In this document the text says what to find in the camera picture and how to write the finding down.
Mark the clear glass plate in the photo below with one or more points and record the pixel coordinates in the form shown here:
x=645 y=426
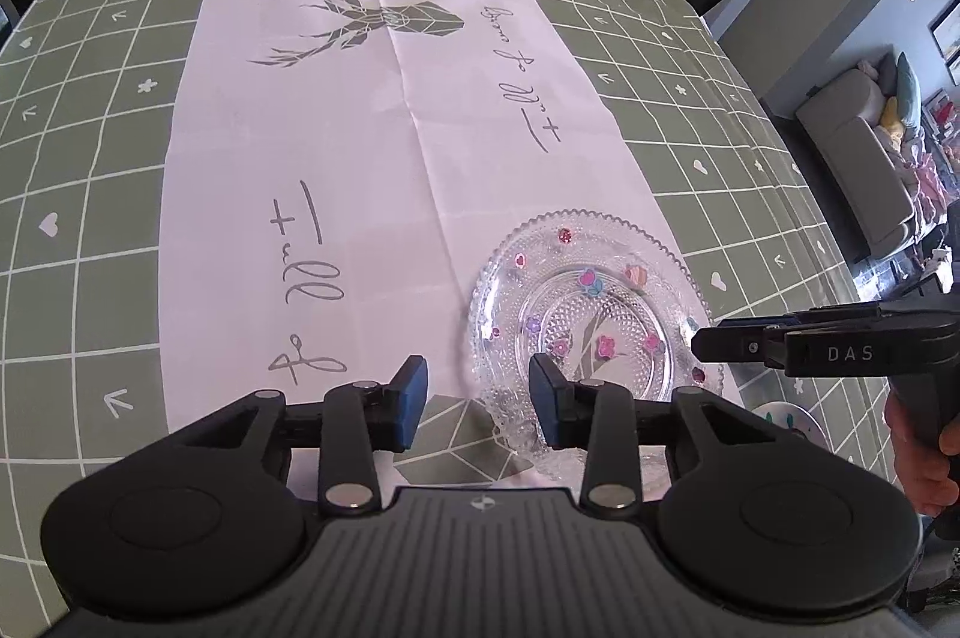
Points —
x=604 y=299

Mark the green checked tablecloth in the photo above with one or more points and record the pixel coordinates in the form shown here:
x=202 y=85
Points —
x=87 y=117

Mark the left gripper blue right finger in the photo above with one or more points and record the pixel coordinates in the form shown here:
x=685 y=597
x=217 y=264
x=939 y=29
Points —
x=598 y=419

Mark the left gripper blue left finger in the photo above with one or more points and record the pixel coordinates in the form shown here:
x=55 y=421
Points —
x=358 y=420

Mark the beige sofa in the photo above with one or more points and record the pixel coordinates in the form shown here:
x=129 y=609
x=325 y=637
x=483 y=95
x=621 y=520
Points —
x=866 y=126

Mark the white painted fruity plate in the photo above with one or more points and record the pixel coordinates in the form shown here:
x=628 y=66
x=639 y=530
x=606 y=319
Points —
x=795 y=420

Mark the person right hand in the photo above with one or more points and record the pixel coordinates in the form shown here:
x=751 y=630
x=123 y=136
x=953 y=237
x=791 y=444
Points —
x=924 y=472

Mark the framed wall picture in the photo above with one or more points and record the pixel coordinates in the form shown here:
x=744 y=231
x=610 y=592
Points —
x=946 y=33

